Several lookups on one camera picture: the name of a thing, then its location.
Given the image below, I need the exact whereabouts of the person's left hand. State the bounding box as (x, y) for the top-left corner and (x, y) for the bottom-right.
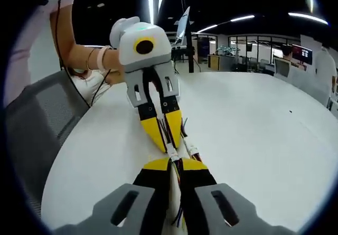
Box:
(105, 49), (127, 84)

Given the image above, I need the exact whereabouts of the red lit monitor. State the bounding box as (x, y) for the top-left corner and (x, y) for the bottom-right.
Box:
(292, 44), (314, 64)

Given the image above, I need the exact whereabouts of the thin black cable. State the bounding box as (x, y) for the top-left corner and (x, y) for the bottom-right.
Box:
(55, 0), (111, 108)

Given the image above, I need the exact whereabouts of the pink wristband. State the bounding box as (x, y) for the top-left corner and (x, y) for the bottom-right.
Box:
(96, 45), (110, 71)

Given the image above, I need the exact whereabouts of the grey mesh chair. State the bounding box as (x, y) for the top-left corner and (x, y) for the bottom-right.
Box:
(5, 70), (91, 220)

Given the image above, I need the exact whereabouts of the white laptop stand desk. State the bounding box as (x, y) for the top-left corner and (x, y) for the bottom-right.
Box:
(171, 21), (196, 74)

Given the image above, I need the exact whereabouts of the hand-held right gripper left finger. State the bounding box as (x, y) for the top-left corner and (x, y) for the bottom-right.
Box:
(54, 158), (172, 235)

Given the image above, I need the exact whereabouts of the yellow wooden cabinet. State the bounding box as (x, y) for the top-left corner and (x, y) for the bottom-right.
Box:
(207, 53), (221, 71)

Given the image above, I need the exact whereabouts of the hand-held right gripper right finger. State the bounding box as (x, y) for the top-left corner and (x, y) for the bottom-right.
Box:
(182, 158), (294, 235)

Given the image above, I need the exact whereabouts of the person's pale clothing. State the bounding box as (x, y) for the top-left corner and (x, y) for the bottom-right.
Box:
(4, 0), (113, 108)

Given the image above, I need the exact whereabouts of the white office chair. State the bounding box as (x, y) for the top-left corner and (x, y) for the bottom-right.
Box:
(273, 57), (292, 78)

